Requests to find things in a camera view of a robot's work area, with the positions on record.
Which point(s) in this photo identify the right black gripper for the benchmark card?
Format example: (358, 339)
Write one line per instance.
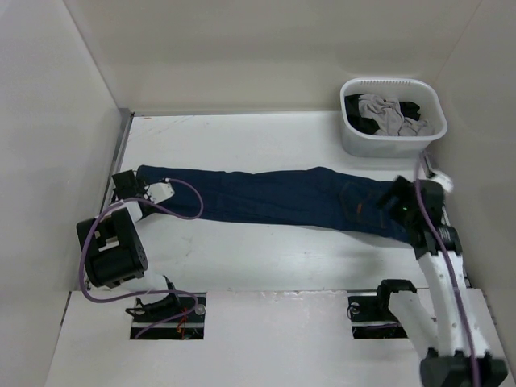
(400, 191)

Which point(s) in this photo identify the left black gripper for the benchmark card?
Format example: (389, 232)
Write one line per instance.
(143, 189)

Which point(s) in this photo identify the dark blue denim trousers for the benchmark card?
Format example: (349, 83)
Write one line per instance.
(316, 197)

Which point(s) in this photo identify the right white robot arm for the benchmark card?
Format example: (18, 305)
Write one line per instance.
(450, 345)

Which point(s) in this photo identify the white plastic laundry basket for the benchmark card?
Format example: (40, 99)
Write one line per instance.
(359, 144)

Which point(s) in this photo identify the black crumpled garment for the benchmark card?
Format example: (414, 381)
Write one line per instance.
(350, 103)

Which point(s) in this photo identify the grey crumpled garment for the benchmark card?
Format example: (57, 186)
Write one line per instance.
(390, 117)

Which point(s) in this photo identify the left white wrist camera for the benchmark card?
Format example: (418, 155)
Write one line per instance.
(160, 192)

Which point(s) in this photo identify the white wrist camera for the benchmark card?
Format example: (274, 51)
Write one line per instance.
(443, 180)
(160, 192)

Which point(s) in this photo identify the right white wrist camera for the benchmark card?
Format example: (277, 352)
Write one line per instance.
(443, 180)

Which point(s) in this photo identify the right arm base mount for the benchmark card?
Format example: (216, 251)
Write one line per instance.
(369, 320)

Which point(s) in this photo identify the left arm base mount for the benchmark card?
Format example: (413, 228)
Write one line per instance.
(171, 318)

